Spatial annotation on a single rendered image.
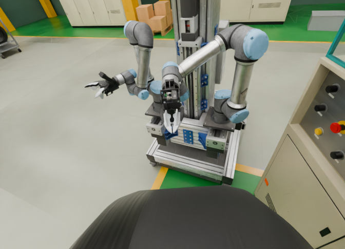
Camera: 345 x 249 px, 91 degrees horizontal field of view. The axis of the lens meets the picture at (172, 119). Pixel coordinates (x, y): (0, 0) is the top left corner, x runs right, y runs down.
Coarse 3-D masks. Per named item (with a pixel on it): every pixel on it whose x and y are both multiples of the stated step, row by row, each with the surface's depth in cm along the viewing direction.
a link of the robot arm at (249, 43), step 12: (240, 36) 77; (252, 36) 72; (264, 36) 73; (240, 48) 78; (252, 48) 74; (264, 48) 76; (240, 60) 81; (252, 60) 80; (240, 72) 86; (240, 84) 90; (240, 96) 95; (228, 108) 103; (240, 108) 99; (240, 120) 106
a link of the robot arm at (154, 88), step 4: (156, 80) 134; (152, 84) 131; (156, 84) 130; (160, 84) 130; (148, 88) 134; (152, 88) 128; (156, 88) 128; (160, 88) 128; (152, 92) 131; (156, 92) 129; (152, 96) 135; (156, 96) 131; (156, 100) 135
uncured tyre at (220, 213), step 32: (160, 192) 28; (192, 192) 27; (224, 192) 25; (96, 224) 21; (128, 224) 19; (160, 224) 19; (192, 224) 18; (224, 224) 18; (256, 224) 18; (288, 224) 21
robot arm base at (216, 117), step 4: (212, 112) 127; (216, 112) 121; (220, 112) 119; (212, 116) 127; (216, 116) 123; (220, 116) 121; (224, 116) 120; (212, 120) 128; (216, 120) 124; (220, 120) 122; (224, 120) 122; (228, 120) 123
